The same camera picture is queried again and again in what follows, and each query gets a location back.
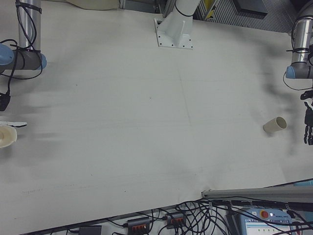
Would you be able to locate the white pedestal mount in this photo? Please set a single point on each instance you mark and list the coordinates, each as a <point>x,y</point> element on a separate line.
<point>174,29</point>

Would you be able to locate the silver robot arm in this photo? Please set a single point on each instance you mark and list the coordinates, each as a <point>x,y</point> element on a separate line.
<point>302,36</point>
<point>29,24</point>

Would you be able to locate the teach pendant with screen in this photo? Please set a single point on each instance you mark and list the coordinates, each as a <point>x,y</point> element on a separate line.
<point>269,225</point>

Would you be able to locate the yellow black striped post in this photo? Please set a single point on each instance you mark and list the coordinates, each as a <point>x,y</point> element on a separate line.
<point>210,9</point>

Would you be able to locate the black hub red switches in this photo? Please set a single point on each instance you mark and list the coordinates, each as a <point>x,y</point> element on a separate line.
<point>138,224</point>
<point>175,220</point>

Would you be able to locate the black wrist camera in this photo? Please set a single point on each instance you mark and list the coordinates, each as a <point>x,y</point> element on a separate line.
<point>4,102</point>
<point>306,95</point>

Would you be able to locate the beige cup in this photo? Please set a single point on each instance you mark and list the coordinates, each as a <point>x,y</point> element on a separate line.
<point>272,127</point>

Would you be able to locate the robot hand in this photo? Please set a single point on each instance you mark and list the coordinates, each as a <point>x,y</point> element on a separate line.
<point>14,124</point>
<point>309,122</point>

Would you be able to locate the light blue plastic bin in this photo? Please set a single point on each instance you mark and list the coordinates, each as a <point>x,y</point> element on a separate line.
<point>306,183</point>

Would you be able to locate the black rectangular box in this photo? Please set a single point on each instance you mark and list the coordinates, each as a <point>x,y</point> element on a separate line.
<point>90,231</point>

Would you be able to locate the white paper cup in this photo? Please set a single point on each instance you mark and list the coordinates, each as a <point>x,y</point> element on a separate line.
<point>7,137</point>

